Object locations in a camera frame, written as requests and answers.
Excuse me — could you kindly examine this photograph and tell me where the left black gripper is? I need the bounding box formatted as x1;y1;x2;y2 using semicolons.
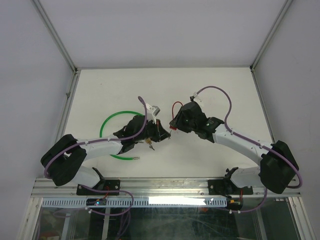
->
134;118;171;143

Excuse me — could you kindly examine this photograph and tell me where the red cable seal tag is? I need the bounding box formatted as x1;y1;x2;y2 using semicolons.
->
169;101;183;131

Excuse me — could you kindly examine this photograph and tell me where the green cable bike lock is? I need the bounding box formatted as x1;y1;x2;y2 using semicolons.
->
99;110;142;161

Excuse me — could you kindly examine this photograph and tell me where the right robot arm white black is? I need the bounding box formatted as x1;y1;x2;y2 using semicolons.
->
169;101;299;194

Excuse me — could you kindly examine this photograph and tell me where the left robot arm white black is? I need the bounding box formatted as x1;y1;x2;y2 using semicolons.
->
40;115;171;195

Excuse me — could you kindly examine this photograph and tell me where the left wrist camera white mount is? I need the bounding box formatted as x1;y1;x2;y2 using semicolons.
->
146;103;161;124

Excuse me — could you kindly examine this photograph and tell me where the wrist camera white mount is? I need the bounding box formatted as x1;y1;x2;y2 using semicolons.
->
146;103;161;124
189;92;203;106

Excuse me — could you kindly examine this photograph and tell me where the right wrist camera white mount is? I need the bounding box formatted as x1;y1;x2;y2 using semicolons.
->
189;92;203;106

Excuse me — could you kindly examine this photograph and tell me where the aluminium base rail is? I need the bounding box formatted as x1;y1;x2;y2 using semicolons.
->
31;176;301;198

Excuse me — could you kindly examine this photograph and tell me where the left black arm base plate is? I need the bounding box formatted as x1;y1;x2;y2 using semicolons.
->
76;179;121;196

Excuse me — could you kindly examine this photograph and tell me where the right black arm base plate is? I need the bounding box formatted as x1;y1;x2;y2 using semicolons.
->
207;179;254;198

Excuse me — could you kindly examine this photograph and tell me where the grey slotted cable duct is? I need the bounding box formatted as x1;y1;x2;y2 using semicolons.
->
42;196;227;208

